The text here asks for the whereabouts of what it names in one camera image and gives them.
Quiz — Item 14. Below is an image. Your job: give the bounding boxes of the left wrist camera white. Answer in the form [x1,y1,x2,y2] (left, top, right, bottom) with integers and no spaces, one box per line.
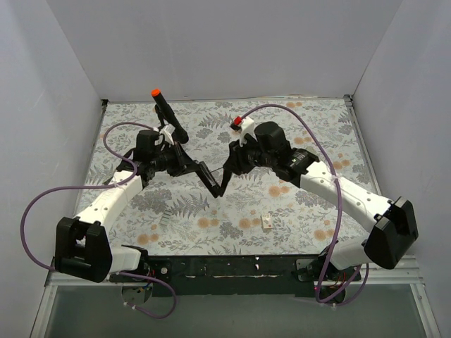
[153,125,175,145]

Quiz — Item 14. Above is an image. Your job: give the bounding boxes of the small staple box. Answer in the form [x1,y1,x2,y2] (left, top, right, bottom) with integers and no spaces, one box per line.
[261,213,273,232]

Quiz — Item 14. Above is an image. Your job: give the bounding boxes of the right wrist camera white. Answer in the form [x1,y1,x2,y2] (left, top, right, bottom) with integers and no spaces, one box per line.
[230,116,255,147]

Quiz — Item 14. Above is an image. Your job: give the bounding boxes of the floral patterned table mat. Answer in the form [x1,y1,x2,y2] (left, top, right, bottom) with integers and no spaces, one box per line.
[68,98,392,256]

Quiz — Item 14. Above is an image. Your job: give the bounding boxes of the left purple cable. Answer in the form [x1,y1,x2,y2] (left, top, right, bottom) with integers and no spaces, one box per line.
[20,121,177,320]

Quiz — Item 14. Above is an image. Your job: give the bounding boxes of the black stapler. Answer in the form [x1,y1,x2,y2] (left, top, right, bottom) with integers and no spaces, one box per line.
[195,161,224,198]

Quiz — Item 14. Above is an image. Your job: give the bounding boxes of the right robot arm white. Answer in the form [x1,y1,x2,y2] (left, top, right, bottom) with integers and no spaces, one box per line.
[223,118,419,280]

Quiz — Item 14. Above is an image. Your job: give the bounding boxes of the black microphone on stand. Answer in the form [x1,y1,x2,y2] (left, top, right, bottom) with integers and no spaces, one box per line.
[151,89,189,144]

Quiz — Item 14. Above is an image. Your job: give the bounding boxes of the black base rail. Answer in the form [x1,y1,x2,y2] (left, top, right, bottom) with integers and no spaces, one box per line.
[109,255,362,300]

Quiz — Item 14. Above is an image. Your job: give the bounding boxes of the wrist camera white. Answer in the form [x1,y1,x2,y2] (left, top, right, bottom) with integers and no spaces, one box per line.
[230,116,255,147]
[153,125,175,145]

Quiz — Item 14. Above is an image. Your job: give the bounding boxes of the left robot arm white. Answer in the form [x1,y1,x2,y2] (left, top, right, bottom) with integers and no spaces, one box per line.
[54,125,198,282]

